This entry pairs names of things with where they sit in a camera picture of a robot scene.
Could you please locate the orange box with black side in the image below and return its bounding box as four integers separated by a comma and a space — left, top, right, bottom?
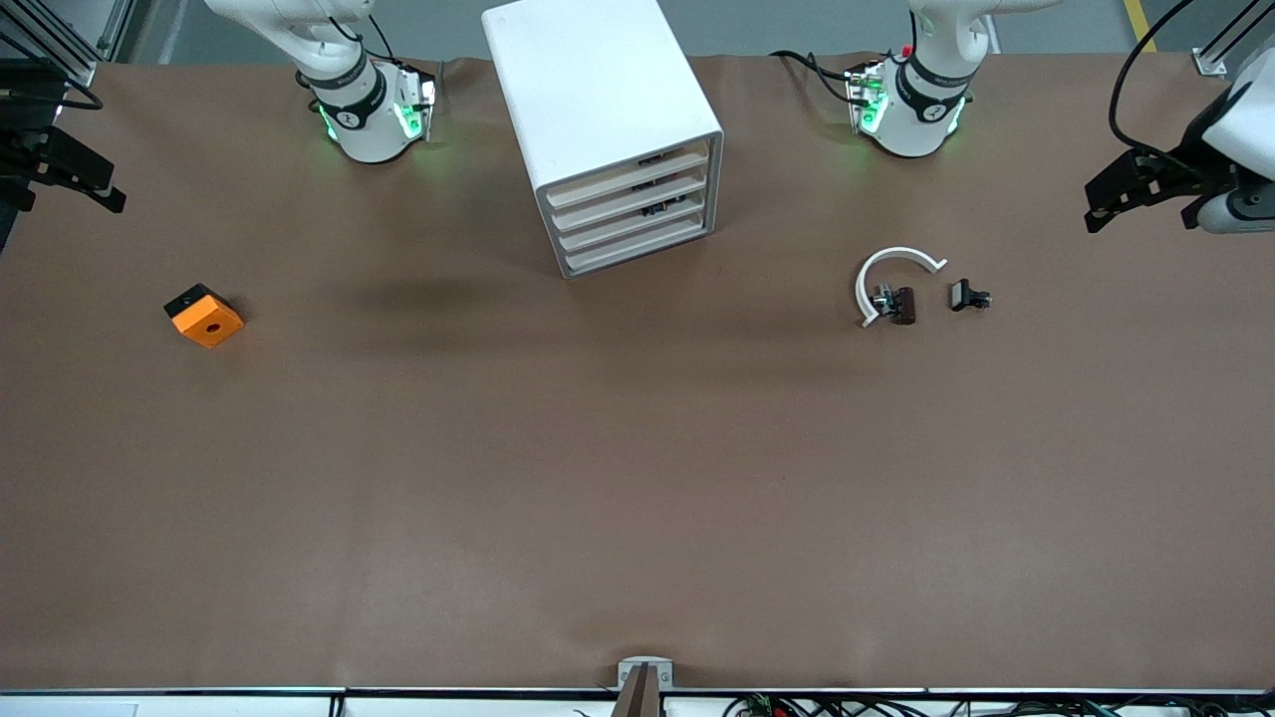
163, 283, 246, 350

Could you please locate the white curved plastic piece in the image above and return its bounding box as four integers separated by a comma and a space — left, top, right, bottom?
854, 246, 948, 329

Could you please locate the dark brown small component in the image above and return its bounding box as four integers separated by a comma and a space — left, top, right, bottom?
871, 284, 917, 327

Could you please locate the brown table cover sheet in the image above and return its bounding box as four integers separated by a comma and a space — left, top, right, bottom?
0, 52, 1275, 694

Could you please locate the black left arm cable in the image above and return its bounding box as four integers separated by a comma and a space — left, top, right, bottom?
1110, 0, 1196, 162

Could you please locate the aluminium frame profile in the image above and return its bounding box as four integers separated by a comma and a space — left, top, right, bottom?
0, 0, 136, 90
1190, 0, 1275, 79

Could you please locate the black base cable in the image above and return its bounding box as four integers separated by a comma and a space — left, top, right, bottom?
769, 49, 858, 107

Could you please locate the cable bundle below table edge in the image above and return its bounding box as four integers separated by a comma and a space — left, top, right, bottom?
722, 693, 1275, 717

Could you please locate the grey metal bracket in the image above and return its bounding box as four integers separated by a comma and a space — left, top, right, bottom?
617, 656, 675, 690

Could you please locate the brown camera mount bar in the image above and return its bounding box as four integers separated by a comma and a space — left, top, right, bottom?
611, 664, 664, 717

